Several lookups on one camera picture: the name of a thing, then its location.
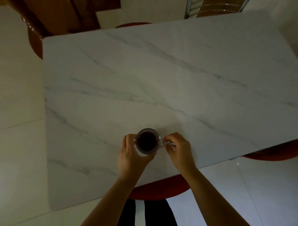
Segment person's left hand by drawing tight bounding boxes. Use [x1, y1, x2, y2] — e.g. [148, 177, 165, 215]
[117, 134, 156, 179]

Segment person's right hand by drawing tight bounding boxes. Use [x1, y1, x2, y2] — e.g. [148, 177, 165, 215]
[163, 132, 198, 174]

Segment clear glass cup with handle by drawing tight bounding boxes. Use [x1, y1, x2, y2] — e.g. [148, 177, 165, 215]
[134, 128, 172, 157]

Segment person's right forearm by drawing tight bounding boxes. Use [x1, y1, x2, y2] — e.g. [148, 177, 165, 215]
[179, 167, 251, 226]

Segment person's left forearm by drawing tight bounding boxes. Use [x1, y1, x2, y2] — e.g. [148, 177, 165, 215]
[80, 173, 141, 226]

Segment dark drink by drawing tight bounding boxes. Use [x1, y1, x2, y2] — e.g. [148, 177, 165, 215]
[137, 131, 158, 152]

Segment red round stool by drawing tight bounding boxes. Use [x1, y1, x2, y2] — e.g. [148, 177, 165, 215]
[115, 22, 152, 29]
[127, 173, 192, 201]
[242, 139, 298, 162]

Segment person's black trousers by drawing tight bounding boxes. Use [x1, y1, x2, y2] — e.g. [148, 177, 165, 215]
[116, 199, 180, 226]

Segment glossy brown chair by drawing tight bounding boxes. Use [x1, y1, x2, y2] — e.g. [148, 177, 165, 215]
[20, 14, 45, 60]

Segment brown wooden furniture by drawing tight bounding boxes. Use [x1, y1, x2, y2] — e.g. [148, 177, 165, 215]
[6, 0, 122, 34]

